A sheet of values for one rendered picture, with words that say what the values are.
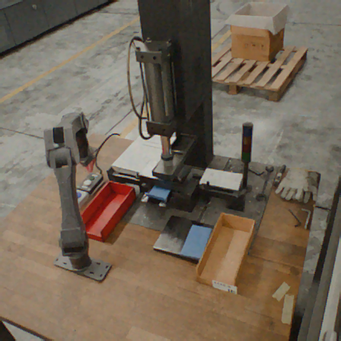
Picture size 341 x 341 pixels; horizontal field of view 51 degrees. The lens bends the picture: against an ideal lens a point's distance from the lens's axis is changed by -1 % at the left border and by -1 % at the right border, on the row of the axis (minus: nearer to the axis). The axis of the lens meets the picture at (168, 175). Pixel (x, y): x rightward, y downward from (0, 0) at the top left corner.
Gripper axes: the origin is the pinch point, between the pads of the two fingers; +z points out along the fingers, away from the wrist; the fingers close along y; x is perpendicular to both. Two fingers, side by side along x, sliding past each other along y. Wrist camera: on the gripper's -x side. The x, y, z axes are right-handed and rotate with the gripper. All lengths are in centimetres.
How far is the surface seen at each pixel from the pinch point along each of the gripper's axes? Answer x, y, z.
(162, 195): 36.6, 6.4, -2.2
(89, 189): 2.9, 6.6, 3.8
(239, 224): 65, 6, 3
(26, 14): -385, -370, 63
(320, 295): 88, 68, -60
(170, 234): 43.5, 17.1, 4.4
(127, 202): 22.1, 8.7, 3.2
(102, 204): 11.0, 10.5, 6.3
